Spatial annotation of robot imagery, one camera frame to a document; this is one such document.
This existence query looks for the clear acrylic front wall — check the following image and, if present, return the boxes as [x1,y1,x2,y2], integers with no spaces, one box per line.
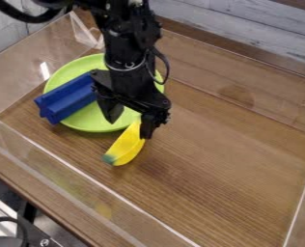
[0,121,201,247]

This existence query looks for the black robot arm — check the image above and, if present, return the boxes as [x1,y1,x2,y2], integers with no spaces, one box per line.
[74,0,172,139]

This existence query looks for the green round plate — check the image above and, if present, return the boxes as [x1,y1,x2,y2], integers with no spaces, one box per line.
[44,53,165,132]

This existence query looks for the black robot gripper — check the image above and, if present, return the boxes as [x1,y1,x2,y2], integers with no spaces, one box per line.
[90,61,172,139]

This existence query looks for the black metal stand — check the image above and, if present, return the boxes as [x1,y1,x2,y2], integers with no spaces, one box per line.
[18,201,64,247]

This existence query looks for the blue plastic block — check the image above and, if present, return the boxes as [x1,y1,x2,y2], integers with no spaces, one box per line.
[34,72,96,124]

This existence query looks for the black cable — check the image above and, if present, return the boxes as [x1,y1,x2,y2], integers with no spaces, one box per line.
[0,216,32,247]

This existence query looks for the yellow toy banana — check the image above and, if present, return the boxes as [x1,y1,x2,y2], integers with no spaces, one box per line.
[102,120,145,166]

